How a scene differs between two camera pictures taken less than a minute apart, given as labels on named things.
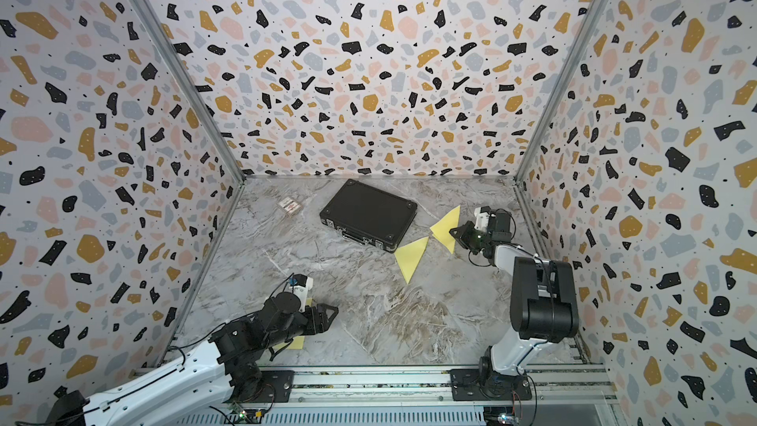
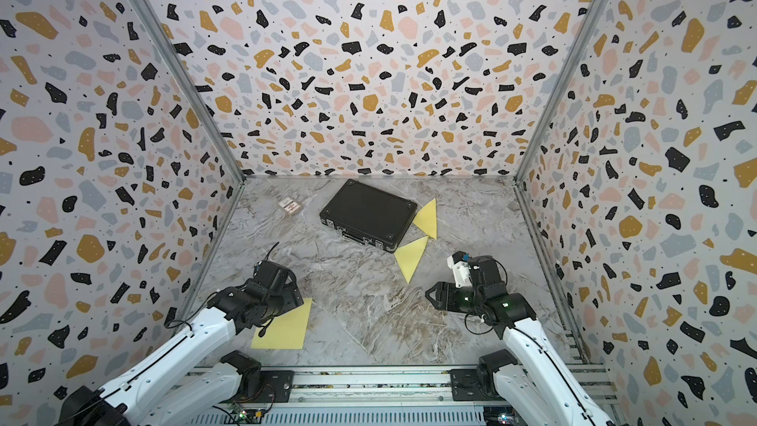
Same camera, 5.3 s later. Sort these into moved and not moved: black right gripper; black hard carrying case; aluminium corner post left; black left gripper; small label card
Moved: black right gripper; black left gripper
Not moved: aluminium corner post left; black hard carrying case; small label card
